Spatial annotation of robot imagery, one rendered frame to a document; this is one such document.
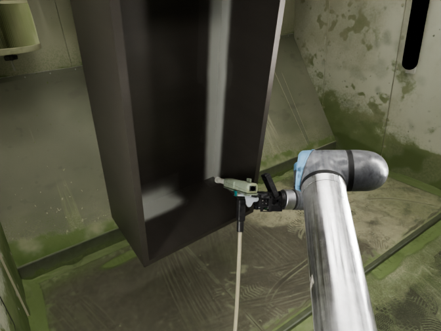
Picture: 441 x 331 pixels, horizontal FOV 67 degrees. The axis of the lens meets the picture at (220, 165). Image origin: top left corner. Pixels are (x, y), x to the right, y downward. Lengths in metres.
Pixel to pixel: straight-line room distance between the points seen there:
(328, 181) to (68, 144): 1.79
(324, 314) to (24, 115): 2.08
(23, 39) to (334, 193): 1.76
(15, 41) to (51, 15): 0.45
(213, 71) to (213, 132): 0.32
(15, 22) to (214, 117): 1.12
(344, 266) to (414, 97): 2.22
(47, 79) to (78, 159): 0.56
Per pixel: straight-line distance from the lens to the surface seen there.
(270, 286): 1.90
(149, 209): 1.70
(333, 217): 0.79
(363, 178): 0.94
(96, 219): 2.25
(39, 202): 2.25
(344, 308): 0.67
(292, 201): 1.45
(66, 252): 2.25
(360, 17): 3.01
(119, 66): 0.95
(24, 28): 2.12
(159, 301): 1.89
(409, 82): 2.83
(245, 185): 1.29
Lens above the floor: 1.42
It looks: 26 degrees down
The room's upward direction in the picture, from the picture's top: 4 degrees counter-clockwise
